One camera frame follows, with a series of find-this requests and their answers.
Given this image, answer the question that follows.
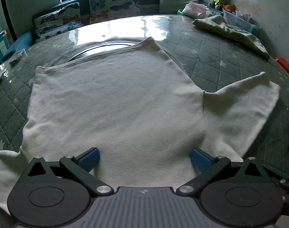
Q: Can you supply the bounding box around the clear plastic storage box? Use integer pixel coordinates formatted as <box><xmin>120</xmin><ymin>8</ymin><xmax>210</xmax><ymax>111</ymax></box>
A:
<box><xmin>221</xmin><ymin>9</ymin><xmax>253</xmax><ymax>32</ymax></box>

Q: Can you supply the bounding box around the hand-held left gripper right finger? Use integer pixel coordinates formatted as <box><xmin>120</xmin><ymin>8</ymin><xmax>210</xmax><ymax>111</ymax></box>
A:
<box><xmin>176</xmin><ymin>147</ymin><xmax>270</xmax><ymax>197</ymax></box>

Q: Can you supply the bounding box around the green patterned cloth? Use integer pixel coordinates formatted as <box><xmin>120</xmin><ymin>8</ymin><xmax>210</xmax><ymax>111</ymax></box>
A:
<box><xmin>192</xmin><ymin>15</ymin><xmax>271</xmax><ymax>59</ymax></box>

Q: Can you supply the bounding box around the dark round turntable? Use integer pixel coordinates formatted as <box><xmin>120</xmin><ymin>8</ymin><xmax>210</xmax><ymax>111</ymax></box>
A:
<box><xmin>68</xmin><ymin>41</ymin><xmax>138</xmax><ymax>63</ymax></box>

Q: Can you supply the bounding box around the white shirt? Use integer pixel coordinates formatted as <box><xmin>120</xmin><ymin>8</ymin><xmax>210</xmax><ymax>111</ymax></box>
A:
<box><xmin>0</xmin><ymin>37</ymin><xmax>281</xmax><ymax>215</ymax></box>

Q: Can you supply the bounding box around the teal sofa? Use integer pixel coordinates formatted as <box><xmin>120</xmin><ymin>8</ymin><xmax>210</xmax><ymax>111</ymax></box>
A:
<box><xmin>2</xmin><ymin>0</ymin><xmax>164</xmax><ymax>60</ymax></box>

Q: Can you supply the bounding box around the butterfly print cushion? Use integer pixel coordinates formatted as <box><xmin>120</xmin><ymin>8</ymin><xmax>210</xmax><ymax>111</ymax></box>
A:
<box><xmin>88</xmin><ymin>0</ymin><xmax>140</xmax><ymax>26</ymax></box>
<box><xmin>33</xmin><ymin>2</ymin><xmax>85</xmax><ymax>44</ymax></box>

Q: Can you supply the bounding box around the green plush toy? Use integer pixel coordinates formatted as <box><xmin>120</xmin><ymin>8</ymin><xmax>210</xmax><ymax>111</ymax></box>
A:
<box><xmin>208</xmin><ymin>0</ymin><xmax>230</xmax><ymax>10</ymax></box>

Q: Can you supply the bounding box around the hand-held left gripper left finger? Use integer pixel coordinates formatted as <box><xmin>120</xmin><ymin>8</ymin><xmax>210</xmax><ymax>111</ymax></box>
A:
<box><xmin>20</xmin><ymin>147</ymin><xmax>114</xmax><ymax>197</ymax></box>

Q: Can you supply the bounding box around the small clear plastic container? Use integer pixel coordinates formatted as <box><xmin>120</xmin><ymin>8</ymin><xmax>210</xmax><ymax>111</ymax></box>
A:
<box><xmin>8</xmin><ymin>49</ymin><xmax>28</xmax><ymax>65</ymax></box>

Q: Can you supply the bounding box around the red object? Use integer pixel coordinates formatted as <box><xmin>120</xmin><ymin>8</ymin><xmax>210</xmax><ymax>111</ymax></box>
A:
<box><xmin>275</xmin><ymin>57</ymin><xmax>289</xmax><ymax>80</ymax></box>

